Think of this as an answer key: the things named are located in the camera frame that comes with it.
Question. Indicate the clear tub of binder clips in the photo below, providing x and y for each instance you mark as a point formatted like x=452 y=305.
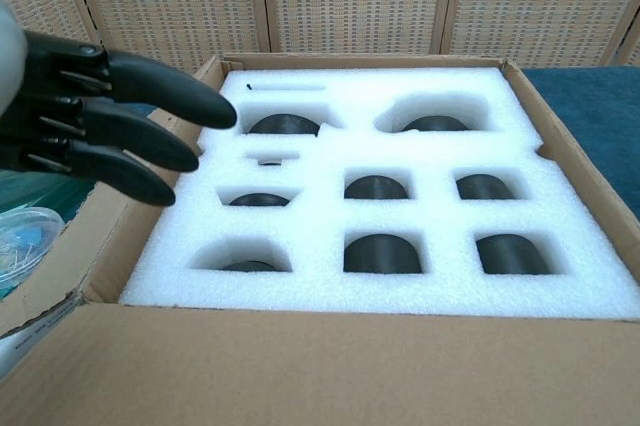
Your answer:
x=25 y=246

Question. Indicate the green plastic spray bottle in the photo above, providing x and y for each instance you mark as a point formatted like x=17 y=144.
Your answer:
x=45 y=193

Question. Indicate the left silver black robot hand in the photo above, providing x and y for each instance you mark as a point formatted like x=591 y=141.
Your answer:
x=125 y=121

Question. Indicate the white foam insert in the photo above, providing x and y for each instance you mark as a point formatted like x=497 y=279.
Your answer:
x=320 y=226

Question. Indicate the white cylindrical tube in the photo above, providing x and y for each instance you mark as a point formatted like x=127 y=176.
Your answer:
x=35 y=331

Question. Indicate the black ribbed cylinder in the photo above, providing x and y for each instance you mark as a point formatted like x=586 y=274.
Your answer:
x=382 y=256
x=485 y=187
x=282 y=125
x=435 y=123
x=515 y=256
x=260 y=200
x=375 y=188

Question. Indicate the red brown cardboard box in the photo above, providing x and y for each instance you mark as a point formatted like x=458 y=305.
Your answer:
x=300 y=371

